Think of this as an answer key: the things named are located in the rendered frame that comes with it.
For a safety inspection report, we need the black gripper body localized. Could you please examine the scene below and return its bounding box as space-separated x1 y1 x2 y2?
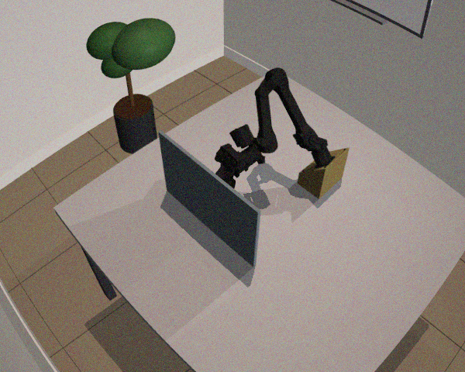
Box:
223 146 251 188

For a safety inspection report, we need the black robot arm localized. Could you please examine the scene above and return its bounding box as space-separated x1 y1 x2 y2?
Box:
229 67 335 169

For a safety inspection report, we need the dark grey flat panel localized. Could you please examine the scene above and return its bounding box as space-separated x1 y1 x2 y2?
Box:
159 130 261 267

